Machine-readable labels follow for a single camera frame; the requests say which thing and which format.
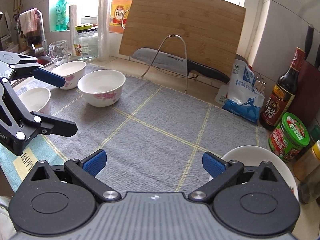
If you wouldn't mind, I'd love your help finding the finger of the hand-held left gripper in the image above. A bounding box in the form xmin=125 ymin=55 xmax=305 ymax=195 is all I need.
xmin=1 ymin=79 xmax=78 ymax=155
xmin=0 ymin=51 xmax=66 ymax=88

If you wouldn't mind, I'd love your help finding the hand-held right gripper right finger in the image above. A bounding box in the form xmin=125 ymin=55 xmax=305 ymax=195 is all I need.
xmin=187 ymin=152 xmax=280 ymax=203

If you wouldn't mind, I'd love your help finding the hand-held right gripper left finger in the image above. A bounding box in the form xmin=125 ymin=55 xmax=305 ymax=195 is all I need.
xmin=30 ymin=149 xmax=122 ymax=204

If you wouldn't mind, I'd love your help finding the white pink floral bowl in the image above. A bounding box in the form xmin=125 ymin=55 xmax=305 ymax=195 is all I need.
xmin=18 ymin=87 xmax=51 ymax=116
xmin=51 ymin=60 xmax=87 ymax=90
xmin=77 ymin=69 xmax=126 ymax=107

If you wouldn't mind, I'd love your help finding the white plate with red flower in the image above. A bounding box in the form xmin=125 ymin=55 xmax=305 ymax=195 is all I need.
xmin=209 ymin=145 xmax=299 ymax=202

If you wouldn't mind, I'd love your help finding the small dark dish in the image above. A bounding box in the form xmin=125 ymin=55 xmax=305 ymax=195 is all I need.
xmin=37 ymin=55 xmax=52 ymax=67

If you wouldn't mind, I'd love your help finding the clear glass mug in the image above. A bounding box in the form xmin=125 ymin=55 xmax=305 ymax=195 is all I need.
xmin=49 ymin=40 xmax=69 ymax=67

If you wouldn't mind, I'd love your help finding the metal faucet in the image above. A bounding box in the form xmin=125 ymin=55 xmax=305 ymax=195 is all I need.
xmin=29 ymin=10 xmax=49 ymax=56

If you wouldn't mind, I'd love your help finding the glass jar with yellow lid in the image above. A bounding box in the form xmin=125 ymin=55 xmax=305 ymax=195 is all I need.
xmin=73 ymin=23 xmax=99 ymax=61

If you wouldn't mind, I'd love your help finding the pink cloth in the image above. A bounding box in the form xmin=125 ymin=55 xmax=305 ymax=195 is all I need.
xmin=19 ymin=8 xmax=41 ymax=37

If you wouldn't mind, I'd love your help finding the grey teal checked dish towel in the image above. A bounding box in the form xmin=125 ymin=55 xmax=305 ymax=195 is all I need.
xmin=0 ymin=62 xmax=270 ymax=196

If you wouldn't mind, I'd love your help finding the green dish soap bottle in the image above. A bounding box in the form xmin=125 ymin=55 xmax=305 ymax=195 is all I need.
xmin=55 ymin=0 xmax=69 ymax=32

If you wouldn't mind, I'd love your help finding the blue white salt bag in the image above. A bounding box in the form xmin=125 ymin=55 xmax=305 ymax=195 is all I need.
xmin=215 ymin=56 xmax=266 ymax=126

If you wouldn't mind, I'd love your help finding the tall plastic wrap roll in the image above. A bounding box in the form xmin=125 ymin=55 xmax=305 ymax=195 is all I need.
xmin=97 ymin=0 xmax=111 ymax=62

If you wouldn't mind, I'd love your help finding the green lid sauce jar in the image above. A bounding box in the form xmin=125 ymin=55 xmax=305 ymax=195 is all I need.
xmin=268 ymin=112 xmax=311 ymax=162

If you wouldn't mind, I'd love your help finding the dark vinegar bottle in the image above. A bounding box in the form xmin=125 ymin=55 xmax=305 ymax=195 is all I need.
xmin=259 ymin=47 xmax=306 ymax=131

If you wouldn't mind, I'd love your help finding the yellow lid spice jar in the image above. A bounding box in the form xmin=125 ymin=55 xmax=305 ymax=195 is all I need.
xmin=292 ymin=140 xmax=320 ymax=182

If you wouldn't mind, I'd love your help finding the orange cooking wine bottle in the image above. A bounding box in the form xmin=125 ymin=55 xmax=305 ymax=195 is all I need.
xmin=109 ymin=0 xmax=134 ymax=34

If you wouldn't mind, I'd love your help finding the small green lid jar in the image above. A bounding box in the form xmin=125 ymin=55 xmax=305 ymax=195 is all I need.
xmin=309 ymin=124 xmax=320 ymax=146

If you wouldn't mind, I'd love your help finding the dark red knife block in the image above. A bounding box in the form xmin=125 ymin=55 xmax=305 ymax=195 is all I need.
xmin=287 ymin=59 xmax=320 ymax=131

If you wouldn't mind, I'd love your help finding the bamboo cutting board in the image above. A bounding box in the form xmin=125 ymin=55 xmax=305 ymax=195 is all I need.
xmin=118 ymin=0 xmax=247 ymax=77

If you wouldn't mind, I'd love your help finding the black handled kitchen knife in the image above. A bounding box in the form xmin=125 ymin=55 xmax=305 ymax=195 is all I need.
xmin=131 ymin=47 xmax=231 ymax=84

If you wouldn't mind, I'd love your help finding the metal wire rack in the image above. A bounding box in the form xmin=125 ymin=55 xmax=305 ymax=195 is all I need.
xmin=141 ymin=35 xmax=198 ymax=94

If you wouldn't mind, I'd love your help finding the black knife handle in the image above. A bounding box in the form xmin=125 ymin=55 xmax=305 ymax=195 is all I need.
xmin=304 ymin=24 xmax=314 ymax=61

